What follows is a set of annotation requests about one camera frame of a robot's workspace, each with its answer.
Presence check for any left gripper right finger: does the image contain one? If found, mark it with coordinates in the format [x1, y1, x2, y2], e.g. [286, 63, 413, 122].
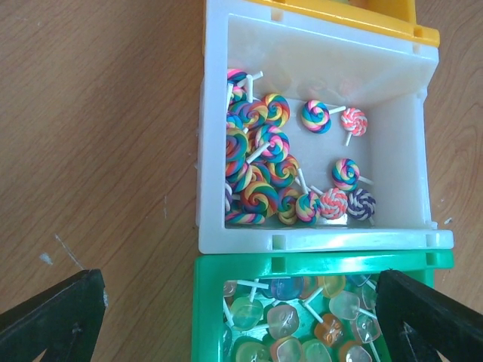
[376, 269, 482, 361]

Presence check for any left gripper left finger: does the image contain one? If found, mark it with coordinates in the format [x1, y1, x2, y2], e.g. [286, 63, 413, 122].
[1, 269, 106, 361]

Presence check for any green candy bin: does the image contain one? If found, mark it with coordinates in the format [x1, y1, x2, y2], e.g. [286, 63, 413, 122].
[192, 250, 454, 361]

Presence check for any white candy bin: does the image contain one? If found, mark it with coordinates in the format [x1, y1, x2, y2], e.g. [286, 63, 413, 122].
[197, 1, 454, 254]

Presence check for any orange candy bin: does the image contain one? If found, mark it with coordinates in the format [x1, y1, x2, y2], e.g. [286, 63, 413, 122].
[258, 0, 440, 48]

